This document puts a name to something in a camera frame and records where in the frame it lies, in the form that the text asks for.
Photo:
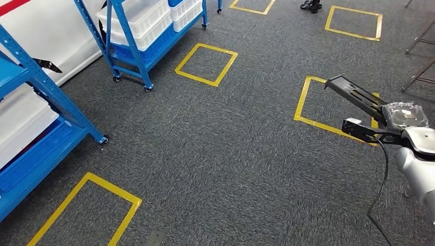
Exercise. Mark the white plastic bin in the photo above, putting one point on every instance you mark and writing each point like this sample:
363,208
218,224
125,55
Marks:
139,20
187,12

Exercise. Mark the red barrier belt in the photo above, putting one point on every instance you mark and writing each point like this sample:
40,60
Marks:
10,5

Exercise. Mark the blue metal shelf rack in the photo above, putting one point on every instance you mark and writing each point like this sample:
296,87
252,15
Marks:
68,103

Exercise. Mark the white plastic tray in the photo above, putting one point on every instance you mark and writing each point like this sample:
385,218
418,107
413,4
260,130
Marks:
20,122

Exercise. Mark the white car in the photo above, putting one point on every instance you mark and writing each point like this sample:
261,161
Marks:
51,34

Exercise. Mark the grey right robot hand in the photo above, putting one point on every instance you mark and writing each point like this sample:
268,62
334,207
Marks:
404,115

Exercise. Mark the black stand base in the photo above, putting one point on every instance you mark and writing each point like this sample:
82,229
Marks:
312,5

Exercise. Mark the blue wheeled shelf rack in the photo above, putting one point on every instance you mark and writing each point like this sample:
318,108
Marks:
134,54

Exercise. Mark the blue plastic bin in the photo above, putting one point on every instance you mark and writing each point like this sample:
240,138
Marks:
153,49

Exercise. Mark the black plastic plate part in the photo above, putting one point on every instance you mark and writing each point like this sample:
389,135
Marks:
353,93

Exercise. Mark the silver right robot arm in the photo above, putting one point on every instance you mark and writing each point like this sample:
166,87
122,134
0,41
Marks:
418,169

